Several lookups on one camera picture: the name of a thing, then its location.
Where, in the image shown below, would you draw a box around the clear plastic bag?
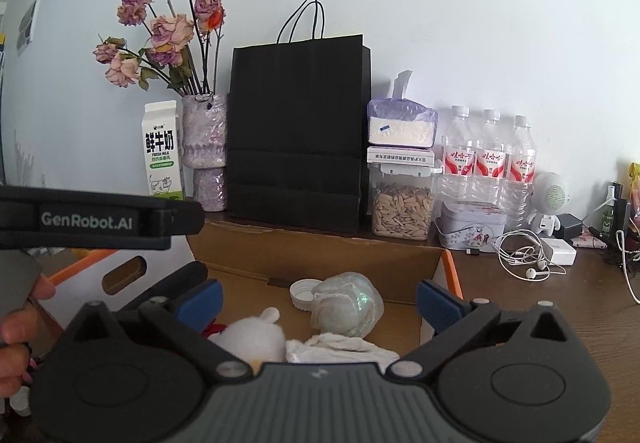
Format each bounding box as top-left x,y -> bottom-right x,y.
310,272 -> 385,338

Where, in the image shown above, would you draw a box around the purple textured vase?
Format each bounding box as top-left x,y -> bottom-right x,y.
181,93 -> 230,214

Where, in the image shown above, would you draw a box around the small green bottle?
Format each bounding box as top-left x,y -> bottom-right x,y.
600,183 -> 617,238

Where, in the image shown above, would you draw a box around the white cloth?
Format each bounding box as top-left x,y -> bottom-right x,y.
286,332 -> 401,365

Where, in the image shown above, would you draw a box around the white robot figure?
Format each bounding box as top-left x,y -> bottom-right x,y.
530,171 -> 568,232

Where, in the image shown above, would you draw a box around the patterned tin box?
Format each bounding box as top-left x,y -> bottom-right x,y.
434,200 -> 507,250

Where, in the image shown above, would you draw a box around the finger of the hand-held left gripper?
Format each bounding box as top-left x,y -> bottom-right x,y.
169,199 -> 207,238
132,261 -> 209,311

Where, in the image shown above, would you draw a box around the red cardboard box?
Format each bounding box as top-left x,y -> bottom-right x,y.
37,218 -> 463,364

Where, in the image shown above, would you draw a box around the red label water bottle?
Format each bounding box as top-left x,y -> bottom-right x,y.
472,109 -> 506,206
500,115 -> 537,218
440,105 -> 476,211

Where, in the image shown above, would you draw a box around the clear seed container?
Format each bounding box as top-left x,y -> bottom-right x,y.
367,163 -> 443,241

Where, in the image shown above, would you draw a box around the dried pink rose bouquet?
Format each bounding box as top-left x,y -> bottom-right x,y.
92,0 -> 226,96

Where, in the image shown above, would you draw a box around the black power adapter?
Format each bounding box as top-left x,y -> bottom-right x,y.
556,214 -> 583,240

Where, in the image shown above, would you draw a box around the flat white box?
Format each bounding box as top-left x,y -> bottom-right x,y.
366,146 -> 435,167

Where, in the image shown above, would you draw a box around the white green milk carton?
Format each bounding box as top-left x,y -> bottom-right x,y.
141,101 -> 186,201

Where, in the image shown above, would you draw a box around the white bottle cap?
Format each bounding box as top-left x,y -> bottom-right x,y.
290,279 -> 321,310

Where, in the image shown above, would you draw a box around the black paper bag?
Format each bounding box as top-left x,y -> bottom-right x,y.
226,0 -> 372,234

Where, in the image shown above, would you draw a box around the white cable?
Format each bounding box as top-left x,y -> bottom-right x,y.
615,230 -> 640,305

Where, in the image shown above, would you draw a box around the purple tissue pack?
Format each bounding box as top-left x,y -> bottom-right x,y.
366,70 -> 439,148

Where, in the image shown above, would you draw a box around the white earphones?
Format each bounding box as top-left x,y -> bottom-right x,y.
492,229 -> 566,281

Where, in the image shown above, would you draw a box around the person's left hand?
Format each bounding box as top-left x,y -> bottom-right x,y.
0,274 -> 57,399

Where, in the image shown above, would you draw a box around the wall poster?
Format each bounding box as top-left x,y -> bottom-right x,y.
16,0 -> 42,56

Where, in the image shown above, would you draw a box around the white charger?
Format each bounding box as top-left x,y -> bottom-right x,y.
542,238 -> 577,266

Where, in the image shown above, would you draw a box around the sheep plush toy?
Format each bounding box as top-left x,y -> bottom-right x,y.
207,307 -> 287,370

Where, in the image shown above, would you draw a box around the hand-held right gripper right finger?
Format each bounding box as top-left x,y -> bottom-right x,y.
387,280 -> 573,379

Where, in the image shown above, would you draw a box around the yellow snack packet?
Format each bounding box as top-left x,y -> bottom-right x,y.
627,163 -> 640,234

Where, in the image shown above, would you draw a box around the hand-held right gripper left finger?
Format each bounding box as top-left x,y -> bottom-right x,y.
65,279 -> 253,379

